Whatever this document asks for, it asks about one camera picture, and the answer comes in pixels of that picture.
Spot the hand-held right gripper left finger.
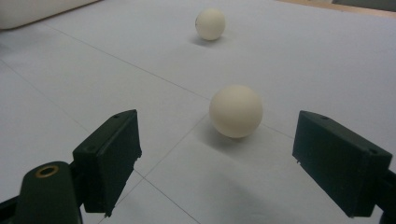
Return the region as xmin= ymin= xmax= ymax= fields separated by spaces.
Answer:
xmin=72 ymin=108 xmax=143 ymax=217

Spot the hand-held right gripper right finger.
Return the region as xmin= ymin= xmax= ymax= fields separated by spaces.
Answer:
xmin=291 ymin=109 xmax=393 ymax=218

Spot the white ping pong ball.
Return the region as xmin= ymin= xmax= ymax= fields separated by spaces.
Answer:
xmin=208 ymin=84 xmax=264 ymax=139
xmin=194 ymin=7 xmax=226 ymax=42

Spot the white table mat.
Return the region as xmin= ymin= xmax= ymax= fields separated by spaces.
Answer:
xmin=0 ymin=0 xmax=396 ymax=224

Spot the wooden table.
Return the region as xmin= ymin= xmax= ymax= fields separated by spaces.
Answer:
xmin=276 ymin=0 xmax=396 ymax=19

